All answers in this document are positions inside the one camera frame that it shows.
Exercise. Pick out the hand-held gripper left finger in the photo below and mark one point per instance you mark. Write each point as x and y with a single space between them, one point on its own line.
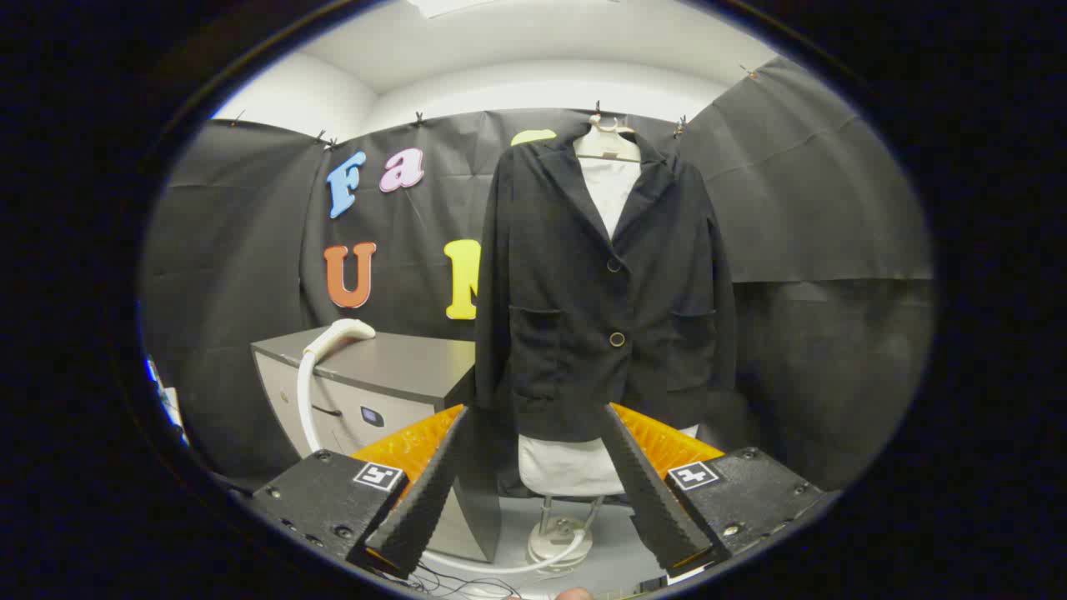
425 500

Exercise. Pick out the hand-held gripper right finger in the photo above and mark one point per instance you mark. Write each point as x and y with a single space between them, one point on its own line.
650 500

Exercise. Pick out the white garment steamer base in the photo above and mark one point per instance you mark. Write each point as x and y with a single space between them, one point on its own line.
554 546

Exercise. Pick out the white garment steamer head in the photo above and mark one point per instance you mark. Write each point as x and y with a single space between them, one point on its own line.
342 331

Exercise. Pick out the black button jacket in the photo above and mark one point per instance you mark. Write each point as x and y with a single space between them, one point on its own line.
550 292

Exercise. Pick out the white shirt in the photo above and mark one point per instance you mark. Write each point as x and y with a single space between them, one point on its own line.
608 192

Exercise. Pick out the grey cabinet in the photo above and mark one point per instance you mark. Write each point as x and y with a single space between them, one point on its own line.
400 362

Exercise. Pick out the blue and white clutter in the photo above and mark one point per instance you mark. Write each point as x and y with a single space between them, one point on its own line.
169 404

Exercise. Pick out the cream plastic hanger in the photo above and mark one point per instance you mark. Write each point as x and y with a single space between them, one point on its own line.
604 146

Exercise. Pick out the black backdrop cloth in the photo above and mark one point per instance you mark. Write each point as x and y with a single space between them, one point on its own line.
792 167

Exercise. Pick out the row of small cloth clips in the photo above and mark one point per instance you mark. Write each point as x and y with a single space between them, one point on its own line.
597 108

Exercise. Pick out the ceiling light panel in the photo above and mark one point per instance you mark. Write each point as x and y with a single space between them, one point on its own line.
442 7

